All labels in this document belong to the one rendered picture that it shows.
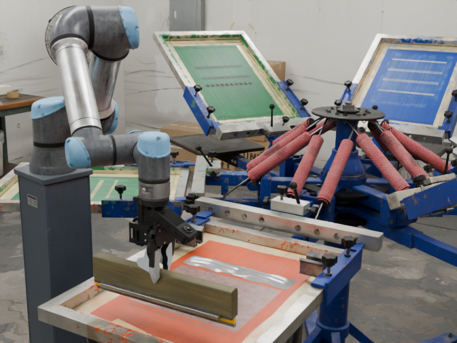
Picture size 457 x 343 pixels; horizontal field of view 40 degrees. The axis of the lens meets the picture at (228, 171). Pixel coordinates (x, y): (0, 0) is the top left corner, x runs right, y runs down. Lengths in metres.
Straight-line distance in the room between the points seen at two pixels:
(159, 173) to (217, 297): 0.32
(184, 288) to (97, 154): 0.38
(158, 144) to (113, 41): 0.42
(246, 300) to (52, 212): 0.70
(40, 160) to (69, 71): 0.51
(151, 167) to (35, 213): 0.75
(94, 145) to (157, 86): 5.67
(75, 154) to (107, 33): 0.39
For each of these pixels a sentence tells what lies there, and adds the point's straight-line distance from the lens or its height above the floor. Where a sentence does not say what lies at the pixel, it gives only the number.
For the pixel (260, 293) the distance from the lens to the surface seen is 1.81.
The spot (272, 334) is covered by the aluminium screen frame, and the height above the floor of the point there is 0.99.
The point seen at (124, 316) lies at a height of 0.96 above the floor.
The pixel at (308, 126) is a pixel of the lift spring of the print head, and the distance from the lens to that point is 2.73.
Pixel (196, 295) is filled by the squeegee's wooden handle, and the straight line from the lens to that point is 1.53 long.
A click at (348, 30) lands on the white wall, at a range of 6.10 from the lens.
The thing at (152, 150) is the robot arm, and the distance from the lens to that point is 1.45.
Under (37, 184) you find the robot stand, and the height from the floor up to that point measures 1.17.
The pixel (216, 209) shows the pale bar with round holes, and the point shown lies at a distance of 2.26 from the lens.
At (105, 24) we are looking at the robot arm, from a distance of 1.75.
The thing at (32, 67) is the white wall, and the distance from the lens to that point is 6.42.
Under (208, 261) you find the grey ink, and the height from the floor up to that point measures 0.96.
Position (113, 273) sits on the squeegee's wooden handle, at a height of 1.07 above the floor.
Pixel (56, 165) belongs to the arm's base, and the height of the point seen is 1.23.
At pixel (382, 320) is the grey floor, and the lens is 3.79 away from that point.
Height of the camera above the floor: 1.76
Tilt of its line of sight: 16 degrees down
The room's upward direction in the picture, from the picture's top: 1 degrees clockwise
